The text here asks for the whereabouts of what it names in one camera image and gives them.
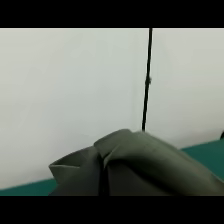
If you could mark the grey-green shirt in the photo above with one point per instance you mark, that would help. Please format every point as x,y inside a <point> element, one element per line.
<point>143,166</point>

